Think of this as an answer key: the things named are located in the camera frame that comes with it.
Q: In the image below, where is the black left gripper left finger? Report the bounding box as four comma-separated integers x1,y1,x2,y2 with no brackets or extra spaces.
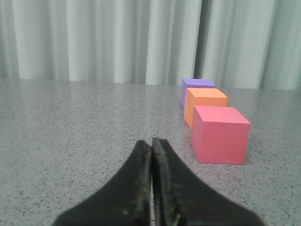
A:
53,140,151,226

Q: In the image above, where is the red foam cube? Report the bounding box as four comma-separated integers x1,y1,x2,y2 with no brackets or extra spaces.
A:
190,105,251,165

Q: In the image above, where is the purple foam cube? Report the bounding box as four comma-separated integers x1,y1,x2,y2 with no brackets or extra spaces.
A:
181,78,216,109

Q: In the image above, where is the pale green curtain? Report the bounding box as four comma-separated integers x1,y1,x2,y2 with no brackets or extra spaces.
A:
0,0,301,90

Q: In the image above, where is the orange foam cube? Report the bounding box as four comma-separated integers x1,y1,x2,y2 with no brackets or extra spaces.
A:
183,88,228,129

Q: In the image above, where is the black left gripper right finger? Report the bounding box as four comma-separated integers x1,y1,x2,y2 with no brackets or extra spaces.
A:
152,138,263,226

